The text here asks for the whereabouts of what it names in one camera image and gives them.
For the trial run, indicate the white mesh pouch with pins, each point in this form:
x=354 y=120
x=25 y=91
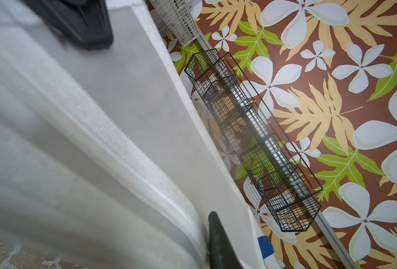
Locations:
x=103 y=157

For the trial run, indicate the white Doraemon canvas bag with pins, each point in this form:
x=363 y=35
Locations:
x=268 y=254

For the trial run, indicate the white wire basket left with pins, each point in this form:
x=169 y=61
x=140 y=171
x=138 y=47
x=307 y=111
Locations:
x=178 y=18

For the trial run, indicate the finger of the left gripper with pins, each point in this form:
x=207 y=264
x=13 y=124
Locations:
x=84 y=23

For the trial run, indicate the black wire basket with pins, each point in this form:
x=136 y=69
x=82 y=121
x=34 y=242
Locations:
x=272 y=163

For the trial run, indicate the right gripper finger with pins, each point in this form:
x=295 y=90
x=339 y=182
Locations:
x=221 y=252

